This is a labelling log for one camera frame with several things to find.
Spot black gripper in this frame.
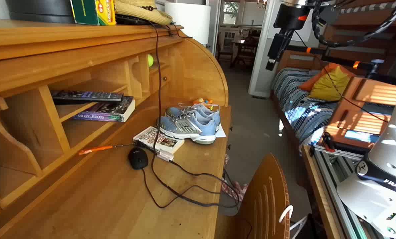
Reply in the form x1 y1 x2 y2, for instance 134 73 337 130
266 0 309 71

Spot yellow green crayon box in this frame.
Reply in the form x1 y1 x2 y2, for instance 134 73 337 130
70 0 115 25

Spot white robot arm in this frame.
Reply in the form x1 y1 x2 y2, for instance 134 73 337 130
267 0 396 239

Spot yellow orange pillow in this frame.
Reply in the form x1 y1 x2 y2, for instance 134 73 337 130
300 63 355 101

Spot white cylindrical lamp shade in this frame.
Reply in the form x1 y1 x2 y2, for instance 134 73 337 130
165 3 211 45

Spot striped bed mattress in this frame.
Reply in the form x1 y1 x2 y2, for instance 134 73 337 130
271 68 337 144

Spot blue grey sneaker rear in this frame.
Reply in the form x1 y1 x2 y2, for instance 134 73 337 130
167 104 220 125

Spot blue grey sneaker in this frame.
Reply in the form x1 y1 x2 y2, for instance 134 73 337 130
159 116 216 141
167 104 220 125

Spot white paper under shoes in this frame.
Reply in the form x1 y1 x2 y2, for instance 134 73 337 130
189 124 227 144

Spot blue grey sneaker front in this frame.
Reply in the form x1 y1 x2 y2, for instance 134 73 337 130
159 116 216 141

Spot yellow tennis ball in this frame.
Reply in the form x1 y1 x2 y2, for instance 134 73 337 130
146 55 154 68

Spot woven straw hat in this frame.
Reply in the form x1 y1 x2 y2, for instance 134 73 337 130
114 0 173 25

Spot wooden chair back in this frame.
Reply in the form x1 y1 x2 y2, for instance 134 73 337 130
234 154 290 239

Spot small booklet on desk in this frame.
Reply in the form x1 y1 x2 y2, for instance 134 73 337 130
133 126 185 154

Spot stacked books in cubby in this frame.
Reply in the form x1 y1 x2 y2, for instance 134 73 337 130
74 96 135 122

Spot black computer mouse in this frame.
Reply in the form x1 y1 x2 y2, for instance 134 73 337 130
127 148 147 170

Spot orange pen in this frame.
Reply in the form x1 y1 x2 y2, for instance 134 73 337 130
78 145 114 156

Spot wooden roll-top desk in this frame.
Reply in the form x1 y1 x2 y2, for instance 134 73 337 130
0 20 230 239

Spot black remote control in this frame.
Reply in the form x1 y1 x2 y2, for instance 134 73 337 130
50 90 122 105

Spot black round container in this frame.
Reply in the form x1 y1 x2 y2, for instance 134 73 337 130
5 0 74 24

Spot wooden bunk bed frame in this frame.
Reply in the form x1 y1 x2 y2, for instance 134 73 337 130
275 0 396 154

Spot black cable on desk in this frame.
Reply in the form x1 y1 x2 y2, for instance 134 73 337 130
141 25 244 210

